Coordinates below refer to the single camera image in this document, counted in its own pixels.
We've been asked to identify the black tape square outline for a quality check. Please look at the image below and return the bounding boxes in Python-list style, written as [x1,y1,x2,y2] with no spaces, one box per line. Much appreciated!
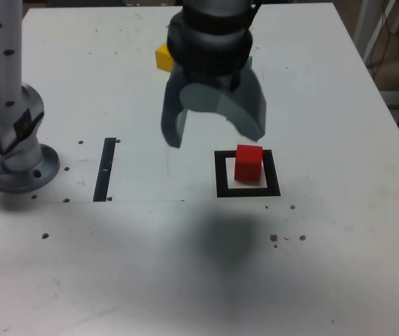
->
[213,149,281,198]

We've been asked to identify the black tape strip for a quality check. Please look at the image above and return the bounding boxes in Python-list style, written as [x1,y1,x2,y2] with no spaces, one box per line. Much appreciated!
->
[93,137,117,203]

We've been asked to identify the yellow cube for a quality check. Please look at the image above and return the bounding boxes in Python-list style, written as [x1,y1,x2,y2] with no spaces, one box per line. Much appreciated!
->
[155,43,176,73]

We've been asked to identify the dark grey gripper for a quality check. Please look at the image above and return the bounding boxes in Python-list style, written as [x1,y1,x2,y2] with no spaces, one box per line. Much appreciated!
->
[160,66,269,151]

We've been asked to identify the white metal frame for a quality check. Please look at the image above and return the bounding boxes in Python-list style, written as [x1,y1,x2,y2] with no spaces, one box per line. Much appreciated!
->
[353,0,399,64]

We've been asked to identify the thin black background cable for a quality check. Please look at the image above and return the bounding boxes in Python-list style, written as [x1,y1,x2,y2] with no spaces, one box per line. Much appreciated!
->
[370,0,396,78]

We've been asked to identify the red cube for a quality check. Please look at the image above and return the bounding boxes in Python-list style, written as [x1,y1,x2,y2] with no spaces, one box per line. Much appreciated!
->
[233,144,264,183]

